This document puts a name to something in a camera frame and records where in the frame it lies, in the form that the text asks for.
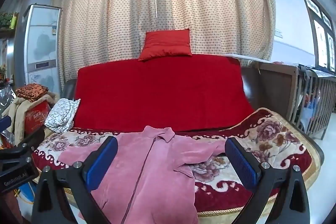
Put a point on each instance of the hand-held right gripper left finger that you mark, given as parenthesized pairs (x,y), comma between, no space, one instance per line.
(102,161)

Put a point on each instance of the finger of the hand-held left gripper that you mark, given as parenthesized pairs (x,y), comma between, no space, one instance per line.
(31,141)

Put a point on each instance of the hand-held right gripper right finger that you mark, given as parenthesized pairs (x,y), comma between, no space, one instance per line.
(240,161)

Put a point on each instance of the pink fleece jacket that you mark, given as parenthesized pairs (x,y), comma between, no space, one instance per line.
(157,174)

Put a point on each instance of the red cardboard box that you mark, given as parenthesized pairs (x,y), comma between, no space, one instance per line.
(36,117)

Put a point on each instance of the white black patterned cloth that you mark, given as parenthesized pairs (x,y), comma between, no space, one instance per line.
(61,115)

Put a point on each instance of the floral blanket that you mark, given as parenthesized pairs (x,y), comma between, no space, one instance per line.
(275,140)

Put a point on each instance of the silver foil sheet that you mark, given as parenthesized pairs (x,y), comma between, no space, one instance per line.
(6,103)

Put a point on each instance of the orange black patterned cloth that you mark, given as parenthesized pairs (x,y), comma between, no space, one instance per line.
(31,91)

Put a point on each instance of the plant with orange flowers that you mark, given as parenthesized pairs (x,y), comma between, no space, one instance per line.
(2,73)

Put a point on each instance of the dark brown sofa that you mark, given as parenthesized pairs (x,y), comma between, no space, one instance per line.
(249,82)

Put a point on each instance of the brown wooden crib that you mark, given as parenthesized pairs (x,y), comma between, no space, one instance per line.
(278,87)

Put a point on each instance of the red sofa cover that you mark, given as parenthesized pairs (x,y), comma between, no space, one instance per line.
(162,92)

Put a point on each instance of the silver refrigerator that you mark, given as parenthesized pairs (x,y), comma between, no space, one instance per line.
(42,50)

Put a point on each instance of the white board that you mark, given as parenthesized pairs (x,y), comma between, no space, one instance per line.
(249,57)

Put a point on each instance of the green bottle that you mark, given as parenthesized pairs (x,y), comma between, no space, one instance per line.
(13,20)

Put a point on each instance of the red pillow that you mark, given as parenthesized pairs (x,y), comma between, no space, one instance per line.
(166,44)

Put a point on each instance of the dotted beige curtain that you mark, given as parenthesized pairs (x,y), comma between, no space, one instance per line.
(118,16)

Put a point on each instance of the white wall fixture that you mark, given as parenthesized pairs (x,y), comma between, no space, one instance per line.
(279,33)

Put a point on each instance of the dark window frame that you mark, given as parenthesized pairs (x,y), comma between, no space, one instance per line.
(311,19)

